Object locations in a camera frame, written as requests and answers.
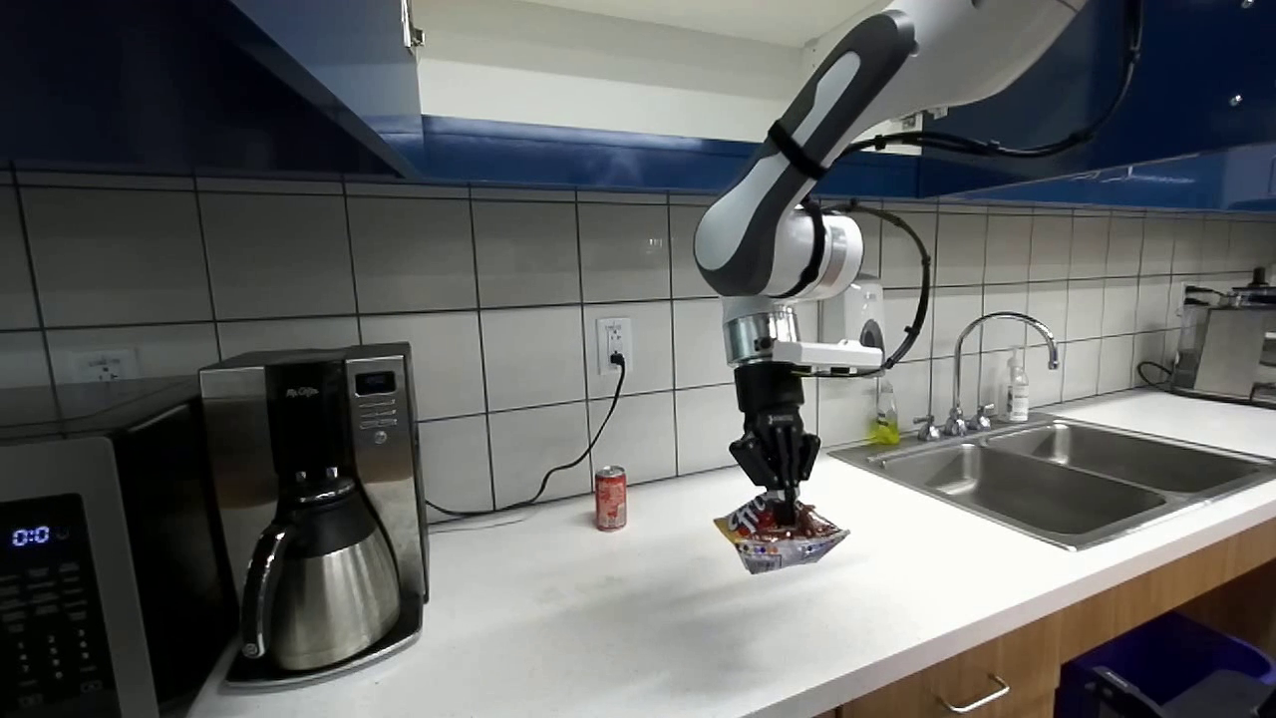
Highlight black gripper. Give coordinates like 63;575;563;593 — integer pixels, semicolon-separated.
731;363;822;524

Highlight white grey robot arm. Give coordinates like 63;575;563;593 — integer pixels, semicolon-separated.
693;0;1083;528

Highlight wooden lower cabinet drawers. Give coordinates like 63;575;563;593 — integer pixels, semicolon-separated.
824;524;1276;718

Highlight blue upper cabinet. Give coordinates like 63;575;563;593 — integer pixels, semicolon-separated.
222;0;1276;214

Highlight open blue cabinet door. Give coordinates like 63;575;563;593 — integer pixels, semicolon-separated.
231;0;422;176

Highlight yellow dish soap bottle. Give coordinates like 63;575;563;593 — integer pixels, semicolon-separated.
869;385;905;452

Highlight red soda can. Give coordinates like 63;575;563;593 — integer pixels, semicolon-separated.
594;466;628;530

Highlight chrome gooseneck faucet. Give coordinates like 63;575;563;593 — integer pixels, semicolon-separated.
915;306;1062;443

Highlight white hand soap bottle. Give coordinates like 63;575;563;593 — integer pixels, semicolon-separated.
1007;355;1034;425

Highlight stainless steel double sink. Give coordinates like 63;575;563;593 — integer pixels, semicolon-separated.
854;418;1276;550

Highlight blue bin under counter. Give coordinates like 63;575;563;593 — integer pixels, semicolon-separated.
1054;613;1276;718

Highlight steel coffee carafe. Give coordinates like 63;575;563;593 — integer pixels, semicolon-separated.
237;482;402;674

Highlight black steel coffee maker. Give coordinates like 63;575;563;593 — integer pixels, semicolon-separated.
199;343;432;685

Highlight steel appliance far right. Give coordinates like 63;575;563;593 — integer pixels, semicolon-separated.
1135;268;1276;406

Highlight black microwave oven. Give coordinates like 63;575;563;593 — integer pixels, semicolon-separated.
0;393;237;718

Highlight black power cord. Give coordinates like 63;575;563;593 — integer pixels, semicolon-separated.
420;346;628;524

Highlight white wall soap dispenser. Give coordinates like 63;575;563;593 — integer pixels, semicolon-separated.
822;281;887;361

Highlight white wall outlet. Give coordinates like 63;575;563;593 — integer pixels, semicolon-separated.
594;315;632;371

